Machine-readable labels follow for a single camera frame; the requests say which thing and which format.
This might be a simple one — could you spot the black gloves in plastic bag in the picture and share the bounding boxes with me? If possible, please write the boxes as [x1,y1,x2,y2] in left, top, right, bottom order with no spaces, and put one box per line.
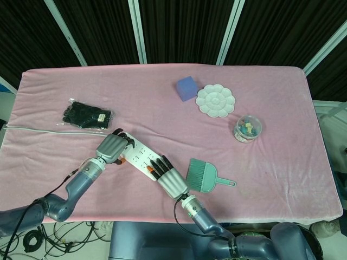
[56,97,115,131]

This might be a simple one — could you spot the black right hand cable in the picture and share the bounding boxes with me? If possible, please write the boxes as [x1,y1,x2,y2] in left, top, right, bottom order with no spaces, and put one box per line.
[173,199,234,241]

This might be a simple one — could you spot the black floor cable bundle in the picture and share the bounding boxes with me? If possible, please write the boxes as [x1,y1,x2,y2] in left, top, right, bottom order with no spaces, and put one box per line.
[23,220,113,255]

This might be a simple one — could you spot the white flower paint palette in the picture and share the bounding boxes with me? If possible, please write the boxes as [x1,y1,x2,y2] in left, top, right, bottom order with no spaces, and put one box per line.
[196,84,236,119]

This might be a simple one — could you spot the teal hand brush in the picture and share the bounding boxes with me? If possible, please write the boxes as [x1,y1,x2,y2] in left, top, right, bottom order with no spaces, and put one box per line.
[185,158,237,193]

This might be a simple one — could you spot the black left hand cable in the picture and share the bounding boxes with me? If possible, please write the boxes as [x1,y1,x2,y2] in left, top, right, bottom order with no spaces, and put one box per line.
[0,169,82,260]

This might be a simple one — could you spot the blue grey robot torso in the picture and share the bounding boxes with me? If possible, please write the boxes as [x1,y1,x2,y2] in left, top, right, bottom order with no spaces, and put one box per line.
[108,221,231,260]

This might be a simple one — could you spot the pink table cloth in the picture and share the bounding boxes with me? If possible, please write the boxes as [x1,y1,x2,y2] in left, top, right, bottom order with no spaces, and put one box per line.
[0,63,343,225]

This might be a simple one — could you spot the clear jar of coloured clips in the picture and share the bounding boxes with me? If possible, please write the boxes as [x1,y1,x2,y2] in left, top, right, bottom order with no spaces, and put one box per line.
[234,114,264,144]

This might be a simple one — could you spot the black pleated curtain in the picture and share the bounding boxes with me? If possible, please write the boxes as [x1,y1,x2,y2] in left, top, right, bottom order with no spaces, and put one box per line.
[0,0,347,101]

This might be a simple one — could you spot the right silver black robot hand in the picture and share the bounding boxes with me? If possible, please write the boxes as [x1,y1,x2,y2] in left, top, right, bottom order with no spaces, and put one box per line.
[147,154,190,200]

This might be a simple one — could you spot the white power strip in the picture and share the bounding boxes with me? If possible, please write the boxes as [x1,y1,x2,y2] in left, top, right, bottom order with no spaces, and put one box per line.
[121,132,166,181]

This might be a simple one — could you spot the blue foam cube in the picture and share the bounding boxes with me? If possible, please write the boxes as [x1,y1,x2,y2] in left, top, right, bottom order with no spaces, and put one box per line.
[175,76,198,102]

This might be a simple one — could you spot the white frame post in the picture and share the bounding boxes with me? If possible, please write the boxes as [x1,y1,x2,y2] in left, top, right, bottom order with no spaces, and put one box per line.
[303,20,347,75]
[44,0,88,67]
[216,0,246,66]
[127,0,148,65]

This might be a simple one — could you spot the grey power strip cable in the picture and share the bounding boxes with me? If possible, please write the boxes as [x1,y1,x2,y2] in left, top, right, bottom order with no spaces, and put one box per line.
[4,125,109,136]

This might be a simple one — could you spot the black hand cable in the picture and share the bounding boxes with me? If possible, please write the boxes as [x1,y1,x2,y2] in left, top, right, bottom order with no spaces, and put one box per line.
[0,169,82,260]
[173,199,234,241]

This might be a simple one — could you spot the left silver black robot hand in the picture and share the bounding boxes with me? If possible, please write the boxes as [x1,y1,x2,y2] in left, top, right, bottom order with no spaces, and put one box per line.
[96,128,136,166]

